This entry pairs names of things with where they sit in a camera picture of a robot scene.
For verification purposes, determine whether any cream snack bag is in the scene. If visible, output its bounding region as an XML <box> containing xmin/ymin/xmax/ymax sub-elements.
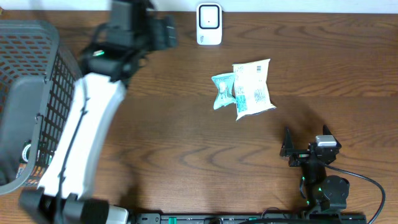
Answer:
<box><xmin>233</xmin><ymin>59</ymin><xmax>276</xmax><ymax>120</ymax></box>

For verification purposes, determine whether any teal small snack packet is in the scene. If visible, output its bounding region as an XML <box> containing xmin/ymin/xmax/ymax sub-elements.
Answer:
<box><xmin>211</xmin><ymin>73</ymin><xmax>236</xmax><ymax>110</ymax></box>

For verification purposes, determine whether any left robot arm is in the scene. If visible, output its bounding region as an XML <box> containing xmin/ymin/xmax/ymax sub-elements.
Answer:
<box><xmin>19</xmin><ymin>0</ymin><xmax>178</xmax><ymax>223</ymax></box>

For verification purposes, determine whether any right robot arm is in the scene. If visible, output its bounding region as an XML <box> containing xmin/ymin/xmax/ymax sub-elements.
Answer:
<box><xmin>280</xmin><ymin>126</ymin><xmax>349</xmax><ymax>219</ymax></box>

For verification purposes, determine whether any white barcode scanner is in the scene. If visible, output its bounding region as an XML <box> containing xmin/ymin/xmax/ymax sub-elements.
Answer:
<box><xmin>196</xmin><ymin>2</ymin><xmax>223</xmax><ymax>45</ymax></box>

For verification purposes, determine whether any grey plastic shopping basket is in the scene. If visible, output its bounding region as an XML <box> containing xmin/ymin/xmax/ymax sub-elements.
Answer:
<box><xmin>1</xmin><ymin>20</ymin><xmax>81</xmax><ymax>195</ymax></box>

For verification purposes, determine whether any round black white container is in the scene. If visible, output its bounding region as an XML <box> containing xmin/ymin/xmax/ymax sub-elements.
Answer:
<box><xmin>21</xmin><ymin>141</ymin><xmax>31</xmax><ymax>163</ymax></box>

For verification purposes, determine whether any orange snack packet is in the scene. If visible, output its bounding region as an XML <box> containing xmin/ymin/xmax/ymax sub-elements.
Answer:
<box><xmin>16</xmin><ymin>163</ymin><xmax>27</xmax><ymax>179</ymax></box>

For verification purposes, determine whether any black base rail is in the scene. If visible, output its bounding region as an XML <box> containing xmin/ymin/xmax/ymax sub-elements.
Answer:
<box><xmin>129</xmin><ymin>212</ymin><xmax>367</xmax><ymax>224</ymax></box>

